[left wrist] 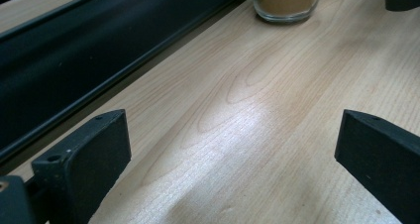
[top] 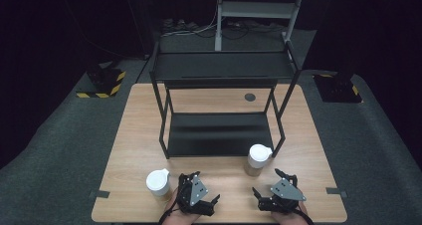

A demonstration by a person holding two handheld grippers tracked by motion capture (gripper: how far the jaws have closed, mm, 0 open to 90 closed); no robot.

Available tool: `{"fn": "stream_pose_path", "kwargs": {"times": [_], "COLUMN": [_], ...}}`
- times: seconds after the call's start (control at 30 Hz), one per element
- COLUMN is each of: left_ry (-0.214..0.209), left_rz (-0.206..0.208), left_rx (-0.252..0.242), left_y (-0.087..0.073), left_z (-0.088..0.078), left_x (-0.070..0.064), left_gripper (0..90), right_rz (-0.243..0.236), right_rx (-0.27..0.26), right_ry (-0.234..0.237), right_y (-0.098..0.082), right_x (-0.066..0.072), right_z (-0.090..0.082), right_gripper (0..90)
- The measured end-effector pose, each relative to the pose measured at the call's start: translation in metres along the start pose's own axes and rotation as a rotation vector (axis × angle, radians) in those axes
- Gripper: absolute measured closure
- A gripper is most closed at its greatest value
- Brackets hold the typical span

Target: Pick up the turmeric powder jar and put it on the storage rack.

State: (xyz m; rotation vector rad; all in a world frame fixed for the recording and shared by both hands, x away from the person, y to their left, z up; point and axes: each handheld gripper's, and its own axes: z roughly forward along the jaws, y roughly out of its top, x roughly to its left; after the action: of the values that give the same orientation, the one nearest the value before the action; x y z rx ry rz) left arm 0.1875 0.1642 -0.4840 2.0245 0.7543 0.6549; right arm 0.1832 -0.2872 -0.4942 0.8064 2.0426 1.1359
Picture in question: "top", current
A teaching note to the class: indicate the black base with hazard stripes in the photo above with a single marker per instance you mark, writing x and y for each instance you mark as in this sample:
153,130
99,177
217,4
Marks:
338,87
104,80

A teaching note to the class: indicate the black two-tier metal rack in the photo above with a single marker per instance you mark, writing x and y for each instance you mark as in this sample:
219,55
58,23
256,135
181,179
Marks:
219,133

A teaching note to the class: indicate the black power strip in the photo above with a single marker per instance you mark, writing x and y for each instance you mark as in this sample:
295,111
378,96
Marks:
179,25

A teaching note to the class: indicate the white-lidded jar with beige powder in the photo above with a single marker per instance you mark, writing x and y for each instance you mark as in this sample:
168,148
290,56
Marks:
259,154

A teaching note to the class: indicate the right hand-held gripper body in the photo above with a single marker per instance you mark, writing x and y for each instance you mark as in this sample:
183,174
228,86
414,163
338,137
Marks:
286,190

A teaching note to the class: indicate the dark round table grommet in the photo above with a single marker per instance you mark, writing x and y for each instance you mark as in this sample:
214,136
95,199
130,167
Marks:
250,97

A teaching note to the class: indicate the grey metal stand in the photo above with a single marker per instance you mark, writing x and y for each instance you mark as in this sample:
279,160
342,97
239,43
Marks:
257,10

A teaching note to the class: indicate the person's right hand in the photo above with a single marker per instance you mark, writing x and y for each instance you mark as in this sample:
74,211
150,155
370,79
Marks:
288,218

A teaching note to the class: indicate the grey tape piece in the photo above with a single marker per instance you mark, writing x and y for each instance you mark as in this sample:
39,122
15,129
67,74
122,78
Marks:
99,194
336,191

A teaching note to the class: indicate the person's left hand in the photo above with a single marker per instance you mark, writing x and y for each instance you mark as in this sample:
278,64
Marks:
180,218

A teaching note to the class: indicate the white-lidded jar with orange powder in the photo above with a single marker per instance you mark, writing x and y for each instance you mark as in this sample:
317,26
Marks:
158,181

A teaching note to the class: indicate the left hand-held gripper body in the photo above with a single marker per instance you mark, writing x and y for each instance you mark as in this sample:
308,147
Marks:
198,189

